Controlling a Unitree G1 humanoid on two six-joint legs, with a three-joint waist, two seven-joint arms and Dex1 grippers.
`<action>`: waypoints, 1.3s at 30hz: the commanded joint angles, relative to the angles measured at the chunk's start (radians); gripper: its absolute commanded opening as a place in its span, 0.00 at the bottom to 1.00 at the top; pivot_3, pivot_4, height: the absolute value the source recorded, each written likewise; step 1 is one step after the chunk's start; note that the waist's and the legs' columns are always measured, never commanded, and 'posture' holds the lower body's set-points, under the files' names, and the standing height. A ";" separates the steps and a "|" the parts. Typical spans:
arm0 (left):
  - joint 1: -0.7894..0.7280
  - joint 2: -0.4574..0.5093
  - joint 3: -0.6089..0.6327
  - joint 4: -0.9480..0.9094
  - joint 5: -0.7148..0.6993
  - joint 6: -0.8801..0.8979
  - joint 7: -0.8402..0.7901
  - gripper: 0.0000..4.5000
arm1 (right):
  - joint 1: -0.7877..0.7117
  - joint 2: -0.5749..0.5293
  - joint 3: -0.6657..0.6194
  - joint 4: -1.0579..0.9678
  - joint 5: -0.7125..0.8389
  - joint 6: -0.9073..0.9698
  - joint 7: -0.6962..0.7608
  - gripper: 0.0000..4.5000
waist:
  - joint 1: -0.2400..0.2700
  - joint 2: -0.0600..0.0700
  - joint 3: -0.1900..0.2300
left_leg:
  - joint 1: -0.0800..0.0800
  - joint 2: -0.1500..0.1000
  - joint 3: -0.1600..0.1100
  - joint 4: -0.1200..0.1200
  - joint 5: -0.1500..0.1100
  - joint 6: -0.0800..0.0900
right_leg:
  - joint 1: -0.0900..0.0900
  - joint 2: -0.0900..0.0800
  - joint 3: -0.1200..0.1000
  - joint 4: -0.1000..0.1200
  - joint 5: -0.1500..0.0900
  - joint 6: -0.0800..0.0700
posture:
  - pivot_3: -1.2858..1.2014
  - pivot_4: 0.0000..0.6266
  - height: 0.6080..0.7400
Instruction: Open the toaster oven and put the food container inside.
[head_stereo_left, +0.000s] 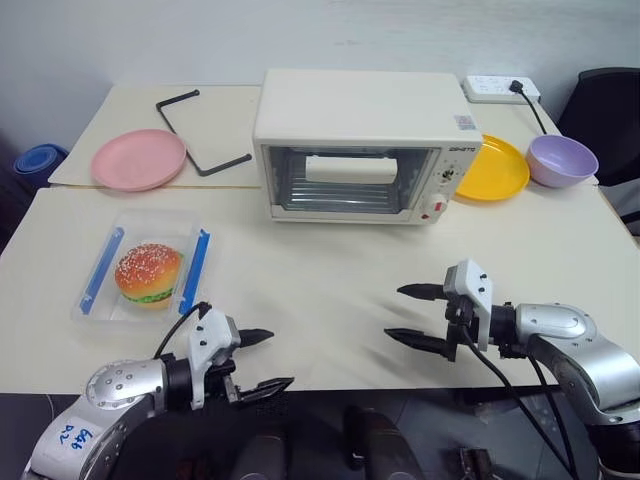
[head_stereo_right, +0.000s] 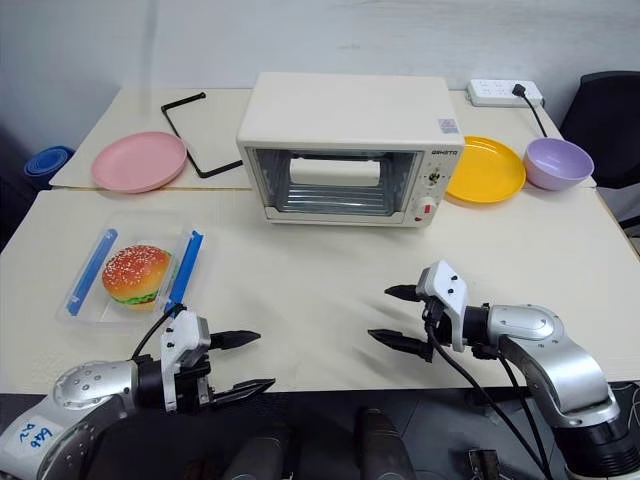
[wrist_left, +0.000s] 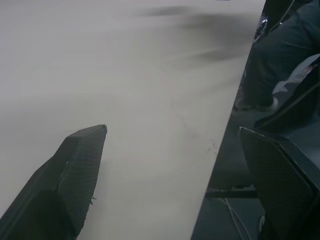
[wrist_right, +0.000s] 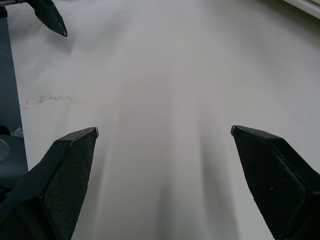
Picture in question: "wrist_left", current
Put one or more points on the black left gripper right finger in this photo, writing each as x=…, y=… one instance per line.
x=282, y=185

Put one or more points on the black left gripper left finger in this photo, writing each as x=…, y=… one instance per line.
x=62, y=180

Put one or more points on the seated person in dark trousers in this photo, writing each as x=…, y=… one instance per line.
x=277, y=60

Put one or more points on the black table frame bar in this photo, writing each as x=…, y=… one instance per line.
x=232, y=193

